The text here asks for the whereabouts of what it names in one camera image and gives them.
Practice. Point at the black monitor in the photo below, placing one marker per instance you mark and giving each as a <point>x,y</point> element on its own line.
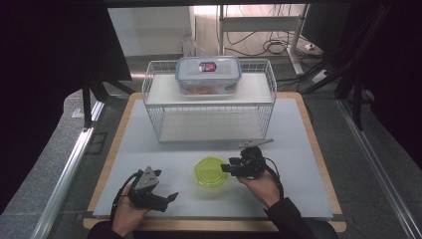
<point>326,26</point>

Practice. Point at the grey table mat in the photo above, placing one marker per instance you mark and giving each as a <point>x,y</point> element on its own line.
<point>292,172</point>

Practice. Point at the white power strip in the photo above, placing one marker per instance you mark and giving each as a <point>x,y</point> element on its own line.
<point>320,76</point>

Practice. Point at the clear plastic container blue seal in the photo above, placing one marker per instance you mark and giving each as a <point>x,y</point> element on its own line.
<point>209,78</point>

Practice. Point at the green plastic bowl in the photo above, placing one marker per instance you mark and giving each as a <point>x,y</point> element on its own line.
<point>210,172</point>

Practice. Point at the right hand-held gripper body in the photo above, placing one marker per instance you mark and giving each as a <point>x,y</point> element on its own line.
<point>250,164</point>

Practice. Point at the black metal stand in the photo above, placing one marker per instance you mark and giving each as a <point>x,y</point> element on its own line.
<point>88,99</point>
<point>358,93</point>

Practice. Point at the person's left hand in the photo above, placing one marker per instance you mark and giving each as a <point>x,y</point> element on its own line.
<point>127,215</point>

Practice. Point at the person's right hand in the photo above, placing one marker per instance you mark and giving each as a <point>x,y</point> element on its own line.
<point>262,191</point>

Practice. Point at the grey triangular metal plate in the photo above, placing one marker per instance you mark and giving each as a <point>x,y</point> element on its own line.
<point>253,143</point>

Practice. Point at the aluminium rail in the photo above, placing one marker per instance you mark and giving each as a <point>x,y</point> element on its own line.
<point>381,172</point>
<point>66,179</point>

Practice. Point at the white desk frame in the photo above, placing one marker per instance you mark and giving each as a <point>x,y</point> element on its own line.
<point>258,23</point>

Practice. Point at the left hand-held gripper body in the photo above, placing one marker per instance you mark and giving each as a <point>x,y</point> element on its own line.
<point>146,186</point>

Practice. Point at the black curtain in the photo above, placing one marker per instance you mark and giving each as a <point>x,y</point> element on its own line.
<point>404,83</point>
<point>40,83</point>

